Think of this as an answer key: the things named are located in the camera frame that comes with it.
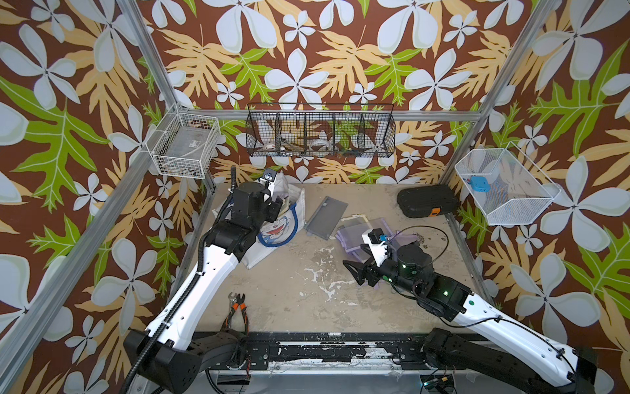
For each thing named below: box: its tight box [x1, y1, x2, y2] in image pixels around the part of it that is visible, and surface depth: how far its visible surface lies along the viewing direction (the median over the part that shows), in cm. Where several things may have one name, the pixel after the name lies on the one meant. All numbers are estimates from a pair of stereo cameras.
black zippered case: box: [397, 184, 459, 219], surface depth 110 cm
